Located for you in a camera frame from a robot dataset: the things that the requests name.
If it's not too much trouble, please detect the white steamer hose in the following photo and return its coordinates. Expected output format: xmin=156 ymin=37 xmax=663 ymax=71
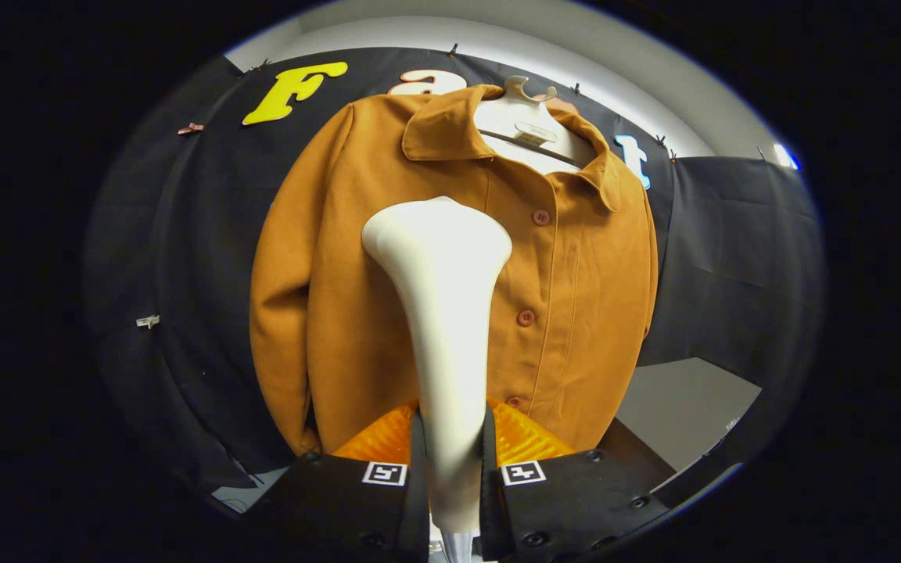
xmin=436 ymin=530 xmax=481 ymax=563

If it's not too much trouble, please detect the black backdrop cloth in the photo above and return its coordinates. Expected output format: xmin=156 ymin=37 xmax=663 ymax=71
xmin=83 ymin=47 xmax=825 ymax=501

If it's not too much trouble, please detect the orange button-up shirt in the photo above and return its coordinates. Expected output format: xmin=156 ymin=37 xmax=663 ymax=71
xmin=249 ymin=84 xmax=659 ymax=456

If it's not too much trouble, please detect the grey cabinet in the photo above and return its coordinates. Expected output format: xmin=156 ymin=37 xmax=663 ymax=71
xmin=615 ymin=357 xmax=762 ymax=493

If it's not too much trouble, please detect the white mannequin torso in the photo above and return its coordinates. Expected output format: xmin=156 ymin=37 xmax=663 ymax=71
xmin=472 ymin=75 xmax=596 ymax=174

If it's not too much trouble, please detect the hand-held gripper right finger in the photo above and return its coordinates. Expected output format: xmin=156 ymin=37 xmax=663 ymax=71
xmin=482 ymin=399 xmax=672 ymax=563

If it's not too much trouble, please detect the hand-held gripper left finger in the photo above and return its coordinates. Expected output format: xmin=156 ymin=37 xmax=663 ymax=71
xmin=243 ymin=400 xmax=429 ymax=563

